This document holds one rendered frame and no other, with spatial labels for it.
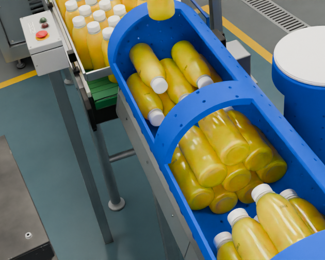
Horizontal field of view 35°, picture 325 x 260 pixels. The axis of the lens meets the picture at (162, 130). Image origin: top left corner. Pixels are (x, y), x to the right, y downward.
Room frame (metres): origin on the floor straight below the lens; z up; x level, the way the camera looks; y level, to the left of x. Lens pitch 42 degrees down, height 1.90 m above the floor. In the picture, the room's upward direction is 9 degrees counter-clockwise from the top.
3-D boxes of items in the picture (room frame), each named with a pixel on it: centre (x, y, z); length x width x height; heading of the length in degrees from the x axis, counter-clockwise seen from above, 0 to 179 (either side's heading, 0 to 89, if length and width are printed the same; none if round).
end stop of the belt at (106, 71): (1.36, 0.01, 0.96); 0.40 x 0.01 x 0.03; 103
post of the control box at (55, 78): (1.42, 0.32, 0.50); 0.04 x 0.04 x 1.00; 13
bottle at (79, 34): (1.48, 0.21, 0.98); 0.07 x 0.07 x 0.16
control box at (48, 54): (1.42, 0.32, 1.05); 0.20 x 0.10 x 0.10; 13
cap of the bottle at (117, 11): (1.51, 0.07, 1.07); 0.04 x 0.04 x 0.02
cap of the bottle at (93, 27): (1.43, 0.16, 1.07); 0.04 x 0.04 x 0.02
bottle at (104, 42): (1.38, 0.11, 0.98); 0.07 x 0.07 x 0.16
